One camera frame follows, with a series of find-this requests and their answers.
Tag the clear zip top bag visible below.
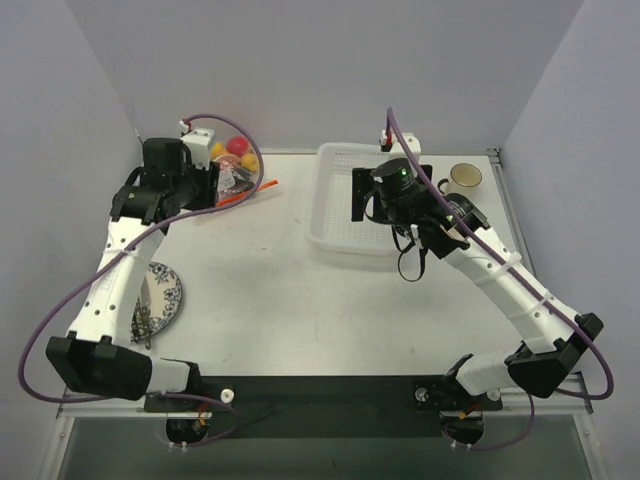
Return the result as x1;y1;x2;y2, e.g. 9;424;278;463
211;138;261;206

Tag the fake red pepper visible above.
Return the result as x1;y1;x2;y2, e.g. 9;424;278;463
226;136;251;157

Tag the fake yellow orange fruit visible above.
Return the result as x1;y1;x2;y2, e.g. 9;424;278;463
240;153;259;172

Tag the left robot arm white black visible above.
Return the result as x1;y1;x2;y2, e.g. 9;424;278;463
46;138;219;411

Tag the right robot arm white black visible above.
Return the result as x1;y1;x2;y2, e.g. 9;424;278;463
351;158;604;408

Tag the white plastic basket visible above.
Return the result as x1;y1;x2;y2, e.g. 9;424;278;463
307;142;395;256

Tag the cream enamel mug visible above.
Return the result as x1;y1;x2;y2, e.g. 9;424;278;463
437;163;483;196

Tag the blue floral plate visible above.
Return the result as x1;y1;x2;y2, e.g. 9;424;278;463
145;262;183;341

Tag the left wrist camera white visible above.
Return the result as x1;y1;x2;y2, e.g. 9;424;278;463
181;128;216;170

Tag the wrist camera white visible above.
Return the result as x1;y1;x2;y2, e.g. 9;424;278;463
181;128;216;170
379;130;422;157

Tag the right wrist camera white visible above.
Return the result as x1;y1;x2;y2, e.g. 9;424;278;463
379;130;422;157

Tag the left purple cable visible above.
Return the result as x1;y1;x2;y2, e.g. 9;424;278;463
17;113;264;403

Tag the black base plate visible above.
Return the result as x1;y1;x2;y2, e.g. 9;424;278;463
144;375;503;443

